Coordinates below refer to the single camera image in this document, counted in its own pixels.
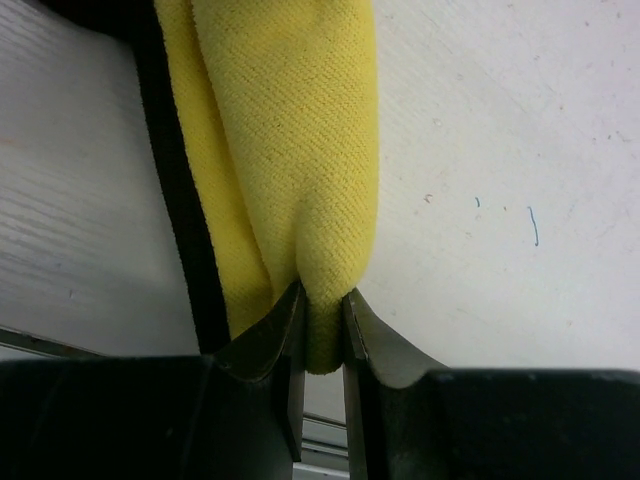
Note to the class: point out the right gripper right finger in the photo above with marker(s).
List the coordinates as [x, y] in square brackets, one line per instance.
[393, 414]

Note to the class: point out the yellow and black towel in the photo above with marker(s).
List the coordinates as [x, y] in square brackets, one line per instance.
[264, 127]

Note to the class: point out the aluminium mounting rail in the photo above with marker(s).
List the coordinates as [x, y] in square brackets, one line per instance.
[324, 441]

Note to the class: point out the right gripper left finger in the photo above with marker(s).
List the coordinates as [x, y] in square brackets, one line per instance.
[265, 369]

